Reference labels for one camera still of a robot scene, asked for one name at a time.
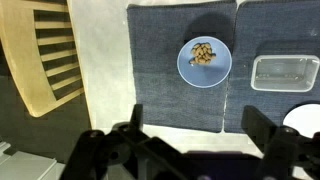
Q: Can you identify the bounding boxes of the brown nuts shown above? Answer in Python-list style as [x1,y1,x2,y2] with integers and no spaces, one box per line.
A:
[188,42,217,66]

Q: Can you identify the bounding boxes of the blue plastic bowl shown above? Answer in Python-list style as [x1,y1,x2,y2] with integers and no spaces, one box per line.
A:
[176,35,233,89]

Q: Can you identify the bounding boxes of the clear plastic container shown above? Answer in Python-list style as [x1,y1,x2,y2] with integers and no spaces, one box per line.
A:
[250,54,320,93]

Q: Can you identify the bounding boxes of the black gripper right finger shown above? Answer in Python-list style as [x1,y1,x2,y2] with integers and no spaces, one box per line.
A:
[241,105,320,180]

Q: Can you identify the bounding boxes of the light wooden slatted chair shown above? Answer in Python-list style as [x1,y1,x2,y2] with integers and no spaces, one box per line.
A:
[0,0,85,118]

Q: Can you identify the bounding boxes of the dark blue cloth mat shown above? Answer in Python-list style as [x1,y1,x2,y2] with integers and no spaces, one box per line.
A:
[126,0,238,134]
[223,0,320,135]

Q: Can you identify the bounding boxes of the grey box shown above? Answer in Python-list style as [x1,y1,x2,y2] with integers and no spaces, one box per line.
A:
[0,141,66,180]

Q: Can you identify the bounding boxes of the white round plate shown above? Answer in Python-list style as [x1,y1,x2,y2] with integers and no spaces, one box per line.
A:
[282,103,320,139]

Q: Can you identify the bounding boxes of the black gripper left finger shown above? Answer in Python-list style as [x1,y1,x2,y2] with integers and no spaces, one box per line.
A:
[59,103,188,180]

